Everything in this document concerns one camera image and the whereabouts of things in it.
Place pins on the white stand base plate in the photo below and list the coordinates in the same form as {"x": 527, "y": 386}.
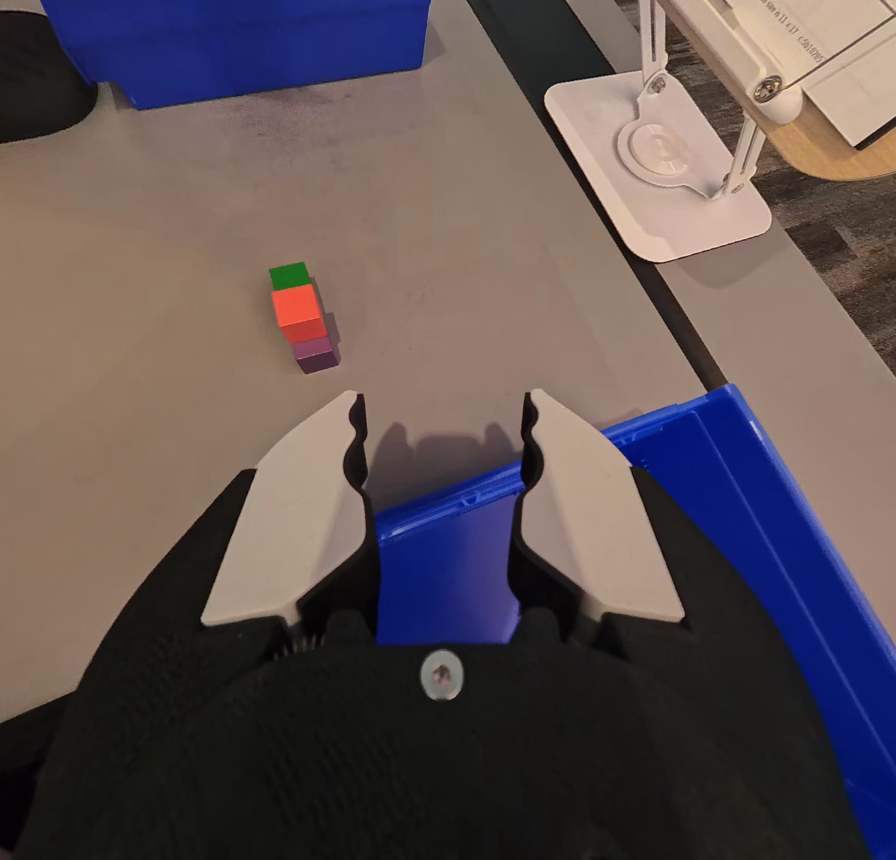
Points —
{"x": 595, "y": 139}

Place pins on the purple wooden cube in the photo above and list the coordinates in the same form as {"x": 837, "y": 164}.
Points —
{"x": 315, "y": 356}

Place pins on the orange wooden cube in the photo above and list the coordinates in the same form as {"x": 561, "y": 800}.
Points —
{"x": 297, "y": 307}

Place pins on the green wooden cube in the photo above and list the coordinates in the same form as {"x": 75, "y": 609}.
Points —
{"x": 288, "y": 275}

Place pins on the printed instruction sheet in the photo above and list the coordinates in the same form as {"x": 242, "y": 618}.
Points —
{"x": 840, "y": 48}

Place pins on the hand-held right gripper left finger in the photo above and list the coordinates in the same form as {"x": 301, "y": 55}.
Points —
{"x": 294, "y": 524}

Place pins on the blue plastic bin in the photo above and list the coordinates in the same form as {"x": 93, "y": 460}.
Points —
{"x": 448, "y": 580}
{"x": 245, "y": 34}

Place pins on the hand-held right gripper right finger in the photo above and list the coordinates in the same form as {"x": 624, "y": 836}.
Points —
{"x": 595, "y": 531}

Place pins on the black wrist rest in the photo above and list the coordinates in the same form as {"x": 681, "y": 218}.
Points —
{"x": 35, "y": 76}

